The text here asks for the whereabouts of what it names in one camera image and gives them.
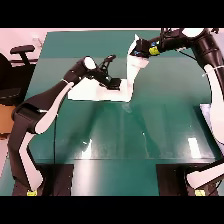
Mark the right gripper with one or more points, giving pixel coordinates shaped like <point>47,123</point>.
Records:
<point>141,47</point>

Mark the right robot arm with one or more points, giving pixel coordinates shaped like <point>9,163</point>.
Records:
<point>206,50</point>

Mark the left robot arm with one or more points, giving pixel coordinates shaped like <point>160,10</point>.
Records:
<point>43,103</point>

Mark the black office chair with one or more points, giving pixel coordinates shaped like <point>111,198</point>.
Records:
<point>15,76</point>

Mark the white shirt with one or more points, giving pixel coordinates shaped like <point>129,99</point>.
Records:
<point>90,91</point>

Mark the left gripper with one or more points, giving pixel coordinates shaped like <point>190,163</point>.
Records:
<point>110,81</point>

